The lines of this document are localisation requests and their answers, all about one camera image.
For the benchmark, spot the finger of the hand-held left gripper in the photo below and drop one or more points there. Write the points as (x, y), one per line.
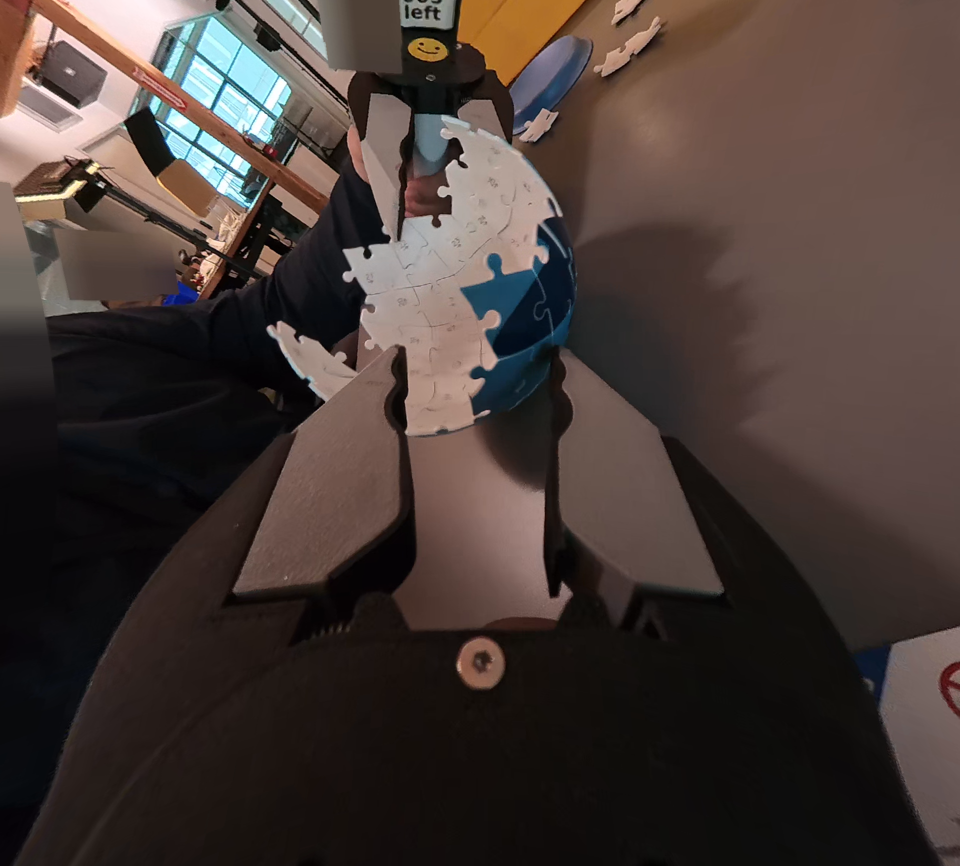
(484, 115)
(386, 146)

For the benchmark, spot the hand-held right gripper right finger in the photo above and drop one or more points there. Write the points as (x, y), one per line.
(637, 506)

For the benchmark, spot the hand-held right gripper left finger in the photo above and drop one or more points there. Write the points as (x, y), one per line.
(330, 506)

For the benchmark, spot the blue and white puzzle ball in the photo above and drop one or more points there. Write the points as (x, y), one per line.
(450, 296)

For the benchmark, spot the person's left forearm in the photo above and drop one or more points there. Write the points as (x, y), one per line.
(315, 266)

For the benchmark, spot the blue ball stand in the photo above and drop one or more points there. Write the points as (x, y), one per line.
(551, 68)

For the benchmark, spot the person's left hand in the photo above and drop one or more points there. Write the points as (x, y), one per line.
(361, 154)

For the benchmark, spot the person's dark clothing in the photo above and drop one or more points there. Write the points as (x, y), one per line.
(150, 446)

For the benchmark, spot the black studio light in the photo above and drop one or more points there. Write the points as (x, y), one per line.
(161, 146)

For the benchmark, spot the black loudspeaker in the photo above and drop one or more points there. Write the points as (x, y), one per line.
(71, 73)

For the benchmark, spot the white instruction leaflet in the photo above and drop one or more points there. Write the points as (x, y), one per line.
(922, 731)

